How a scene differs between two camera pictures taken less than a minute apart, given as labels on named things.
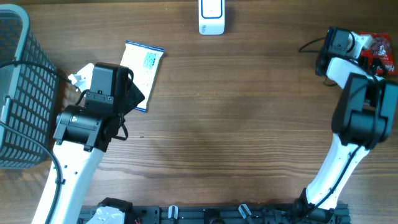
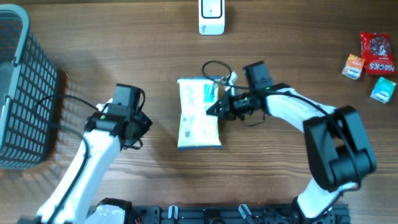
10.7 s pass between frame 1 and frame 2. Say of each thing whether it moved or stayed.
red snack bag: stayed
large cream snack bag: moved
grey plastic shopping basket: stayed
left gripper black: moved
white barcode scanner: stayed
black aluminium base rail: stayed
